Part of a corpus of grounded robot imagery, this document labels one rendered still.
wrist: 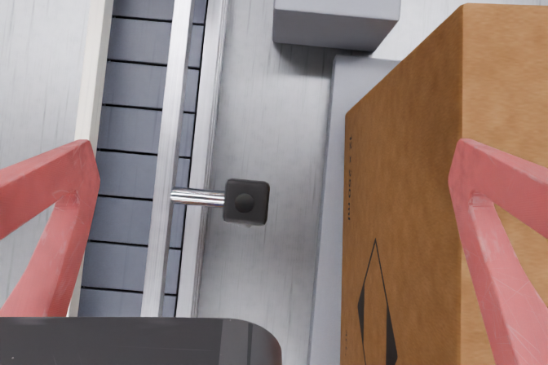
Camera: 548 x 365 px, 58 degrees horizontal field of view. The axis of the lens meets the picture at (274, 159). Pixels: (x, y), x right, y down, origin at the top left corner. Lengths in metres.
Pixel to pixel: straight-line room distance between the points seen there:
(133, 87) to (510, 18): 0.31
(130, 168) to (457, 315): 0.31
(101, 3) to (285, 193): 0.23
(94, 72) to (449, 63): 0.29
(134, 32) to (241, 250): 0.22
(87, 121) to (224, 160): 0.13
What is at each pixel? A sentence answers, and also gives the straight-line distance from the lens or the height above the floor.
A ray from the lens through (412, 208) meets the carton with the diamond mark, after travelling 0.25.
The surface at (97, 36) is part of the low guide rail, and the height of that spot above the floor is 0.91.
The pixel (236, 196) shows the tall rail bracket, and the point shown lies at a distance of 0.33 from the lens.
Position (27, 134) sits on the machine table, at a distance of 0.52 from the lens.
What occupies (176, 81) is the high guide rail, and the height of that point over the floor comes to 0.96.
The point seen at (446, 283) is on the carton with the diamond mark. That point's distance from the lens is 0.21.
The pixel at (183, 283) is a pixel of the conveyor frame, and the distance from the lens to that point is 0.43.
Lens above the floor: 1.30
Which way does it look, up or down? 86 degrees down
